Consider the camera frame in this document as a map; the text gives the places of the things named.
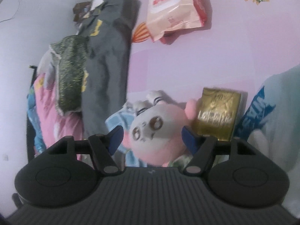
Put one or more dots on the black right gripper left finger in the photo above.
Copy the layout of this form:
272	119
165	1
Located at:
99	147

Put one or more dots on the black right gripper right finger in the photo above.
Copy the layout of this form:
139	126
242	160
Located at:
214	157

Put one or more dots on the blue white towel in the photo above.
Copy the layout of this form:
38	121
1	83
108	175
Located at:
121	122

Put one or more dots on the pink white plush toy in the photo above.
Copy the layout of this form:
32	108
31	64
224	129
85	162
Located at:
155	135

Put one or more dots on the gold foil packet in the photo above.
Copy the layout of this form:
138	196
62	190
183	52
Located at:
216	113

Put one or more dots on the pink blue cartoon quilt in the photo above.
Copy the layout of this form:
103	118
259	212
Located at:
51	126

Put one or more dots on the green patterned pillow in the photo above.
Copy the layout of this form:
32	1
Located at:
69	57

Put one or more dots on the dark grey patterned duvet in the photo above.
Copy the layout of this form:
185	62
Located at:
109	33

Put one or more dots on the pink bed sheet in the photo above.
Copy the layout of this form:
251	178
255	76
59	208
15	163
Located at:
241	45

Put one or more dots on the pink wet wipes pack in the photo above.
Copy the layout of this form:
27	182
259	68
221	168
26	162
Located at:
168	16

